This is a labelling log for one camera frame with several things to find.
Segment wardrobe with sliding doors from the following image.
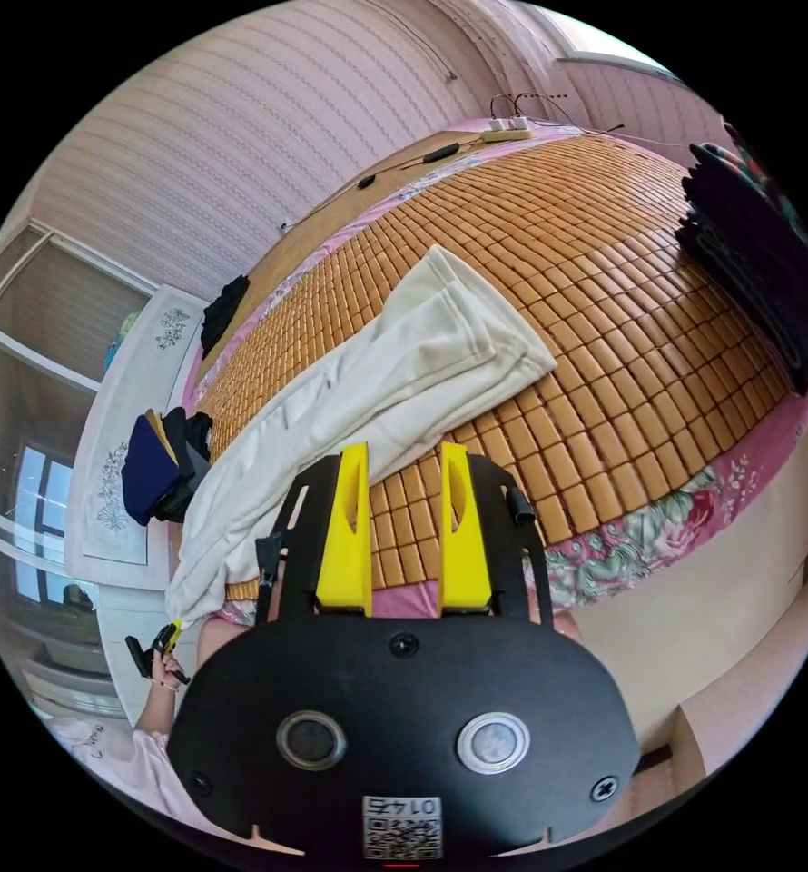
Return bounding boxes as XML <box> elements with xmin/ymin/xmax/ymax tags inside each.
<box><xmin>0</xmin><ymin>217</ymin><xmax>162</xmax><ymax>413</ymax></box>

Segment white long pants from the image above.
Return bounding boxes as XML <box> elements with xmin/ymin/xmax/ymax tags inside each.
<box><xmin>163</xmin><ymin>243</ymin><xmax>559</xmax><ymax>625</ymax></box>

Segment white power strip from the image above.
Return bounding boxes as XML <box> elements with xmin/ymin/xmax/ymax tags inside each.
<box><xmin>479</xmin><ymin>114</ymin><xmax>536</xmax><ymax>144</ymax></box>

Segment person's left forearm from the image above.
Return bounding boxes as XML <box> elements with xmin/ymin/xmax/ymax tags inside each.
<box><xmin>133</xmin><ymin>682</ymin><xmax>181</xmax><ymax>742</ymax></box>

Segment bed with woven mat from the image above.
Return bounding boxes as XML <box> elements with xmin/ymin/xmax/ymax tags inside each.
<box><xmin>185</xmin><ymin>115</ymin><xmax>808</xmax><ymax>628</ymax></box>

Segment window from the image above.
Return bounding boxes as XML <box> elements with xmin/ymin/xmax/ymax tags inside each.
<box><xmin>7</xmin><ymin>439</ymin><xmax>100</xmax><ymax>609</ymax></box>

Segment white headboard with floral carving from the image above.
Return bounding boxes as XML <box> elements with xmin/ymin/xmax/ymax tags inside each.
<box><xmin>63</xmin><ymin>282</ymin><xmax>212</xmax><ymax>568</ymax></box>

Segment black garment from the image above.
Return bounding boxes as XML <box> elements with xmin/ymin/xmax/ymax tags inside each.
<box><xmin>199</xmin><ymin>274</ymin><xmax>252</xmax><ymax>362</ymax></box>

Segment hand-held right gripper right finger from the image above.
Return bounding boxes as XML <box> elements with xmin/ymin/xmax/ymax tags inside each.
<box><xmin>439</xmin><ymin>442</ymin><xmax>494</xmax><ymax>612</ymax></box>

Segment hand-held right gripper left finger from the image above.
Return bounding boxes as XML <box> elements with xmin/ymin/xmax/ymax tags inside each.
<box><xmin>314</xmin><ymin>441</ymin><xmax>373</xmax><ymax>619</ymax></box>

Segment navy and black pile of clothes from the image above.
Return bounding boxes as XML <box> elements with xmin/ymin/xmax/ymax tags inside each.
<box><xmin>119</xmin><ymin>406</ymin><xmax>214</xmax><ymax>527</ymax></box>

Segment dark pile of clothes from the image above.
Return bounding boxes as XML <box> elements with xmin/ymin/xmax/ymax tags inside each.
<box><xmin>675</xmin><ymin>122</ymin><xmax>808</xmax><ymax>401</ymax></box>

